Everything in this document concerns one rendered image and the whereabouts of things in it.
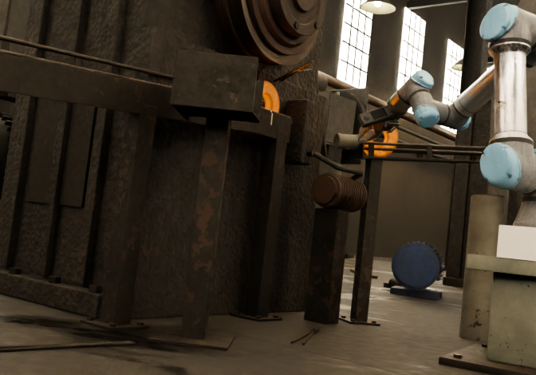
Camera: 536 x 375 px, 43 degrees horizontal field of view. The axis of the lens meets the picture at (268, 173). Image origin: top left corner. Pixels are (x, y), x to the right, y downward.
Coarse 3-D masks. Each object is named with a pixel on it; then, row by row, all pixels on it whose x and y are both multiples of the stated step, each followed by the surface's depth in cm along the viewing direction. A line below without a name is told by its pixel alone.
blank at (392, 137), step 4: (392, 128) 258; (384, 132) 259; (392, 132) 258; (396, 132) 259; (384, 136) 260; (388, 136) 258; (392, 136) 258; (396, 136) 258; (372, 140) 255; (384, 140) 259; (388, 140) 257; (392, 140) 258; (396, 140) 258; (364, 144) 254; (376, 152) 256; (380, 152) 256; (384, 152) 257; (388, 152) 257
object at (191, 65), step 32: (192, 64) 165; (224, 64) 165; (256, 64) 164; (192, 96) 164; (224, 96) 164; (256, 96) 190; (224, 128) 176; (224, 160) 176; (192, 256) 173; (192, 288) 172; (192, 320) 172
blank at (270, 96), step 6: (264, 84) 231; (270, 84) 234; (264, 90) 231; (270, 90) 234; (276, 90) 237; (264, 96) 235; (270, 96) 234; (276, 96) 237; (270, 102) 235; (276, 102) 237; (270, 108) 235; (276, 108) 237
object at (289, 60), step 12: (228, 0) 221; (240, 0) 217; (240, 12) 219; (240, 24) 222; (252, 24) 221; (240, 36) 225; (252, 36) 221; (252, 48) 228; (264, 48) 227; (264, 60) 234; (276, 60) 232; (288, 60) 238; (300, 60) 243
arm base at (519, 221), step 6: (522, 198) 190; (528, 198) 188; (534, 198) 186; (522, 204) 190; (528, 204) 187; (534, 204) 186; (522, 210) 189; (528, 210) 186; (534, 210) 185; (516, 216) 191; (522, 216) 189; (528, 216) 185; (534, 216) 184; (516, 222) 189; (522, 222) 186; (528, 222) 184; (534, 222) 183
